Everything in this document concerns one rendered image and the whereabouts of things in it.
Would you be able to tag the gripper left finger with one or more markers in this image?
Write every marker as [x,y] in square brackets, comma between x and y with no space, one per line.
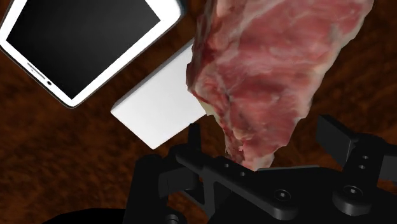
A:
[198,164]

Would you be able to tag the white flat box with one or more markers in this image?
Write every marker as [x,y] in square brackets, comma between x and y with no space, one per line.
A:
[158,108]

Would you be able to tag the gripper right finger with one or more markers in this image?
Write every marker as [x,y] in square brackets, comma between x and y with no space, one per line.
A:
[356,161]

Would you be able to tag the white tablet with black screen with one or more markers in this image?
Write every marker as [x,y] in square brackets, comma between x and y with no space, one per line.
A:
[83,46]

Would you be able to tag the raw red meat slab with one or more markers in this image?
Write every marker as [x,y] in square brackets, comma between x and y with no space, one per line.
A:
[263,74]

